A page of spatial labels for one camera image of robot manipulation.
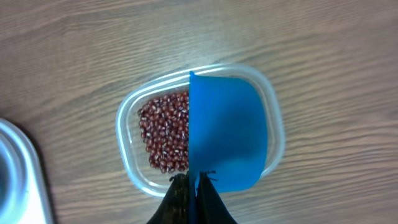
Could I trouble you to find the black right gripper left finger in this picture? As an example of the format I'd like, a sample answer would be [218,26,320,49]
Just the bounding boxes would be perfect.
[147,173,189,224]

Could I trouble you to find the clear plastic container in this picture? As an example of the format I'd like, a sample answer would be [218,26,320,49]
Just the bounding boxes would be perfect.
[115,64,285,197]

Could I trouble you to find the blue plastic measuring scoop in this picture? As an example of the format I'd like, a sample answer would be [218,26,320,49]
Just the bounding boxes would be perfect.
[188,72,268,223]

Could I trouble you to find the white digital kitchen scale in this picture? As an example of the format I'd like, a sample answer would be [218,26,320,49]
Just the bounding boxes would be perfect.
[1,119,55,224]

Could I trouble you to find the red adzuki beans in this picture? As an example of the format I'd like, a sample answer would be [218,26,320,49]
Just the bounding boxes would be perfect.
[137,91,190,174]

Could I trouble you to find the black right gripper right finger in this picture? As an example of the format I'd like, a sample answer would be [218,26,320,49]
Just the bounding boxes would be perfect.
[196,171,237,224]

